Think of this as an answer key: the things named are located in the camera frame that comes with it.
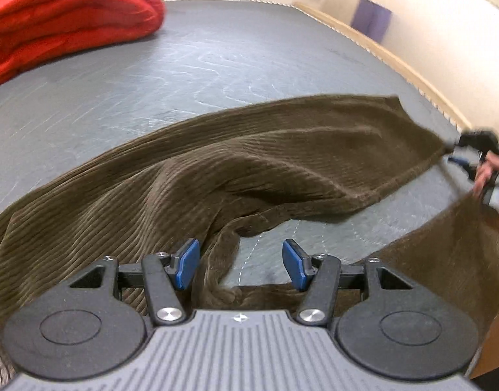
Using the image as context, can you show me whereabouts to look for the brown corduroy pants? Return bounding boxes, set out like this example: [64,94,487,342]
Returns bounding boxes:
[0,94,499,391]

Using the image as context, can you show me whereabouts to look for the purple box on floor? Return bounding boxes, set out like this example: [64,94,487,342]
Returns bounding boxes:
[350,0,393,44]

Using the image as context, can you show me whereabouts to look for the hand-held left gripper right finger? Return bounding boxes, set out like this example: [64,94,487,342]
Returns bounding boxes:
[282,239,414,328]

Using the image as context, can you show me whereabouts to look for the person's right hand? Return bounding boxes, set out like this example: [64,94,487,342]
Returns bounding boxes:
[473,150,499,229]

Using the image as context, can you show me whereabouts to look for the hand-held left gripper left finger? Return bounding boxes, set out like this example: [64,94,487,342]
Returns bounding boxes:
[68,239,201,327]

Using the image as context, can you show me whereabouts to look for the light wooden bed frame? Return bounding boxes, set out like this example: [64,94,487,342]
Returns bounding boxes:
[294,2,474,132]

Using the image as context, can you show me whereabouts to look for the red padded blanket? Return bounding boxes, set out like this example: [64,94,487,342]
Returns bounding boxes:
[0,0,166,91]

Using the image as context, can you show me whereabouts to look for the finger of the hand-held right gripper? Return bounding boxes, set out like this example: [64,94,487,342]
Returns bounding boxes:
[448,155,475,172]
[447,129,499,152]

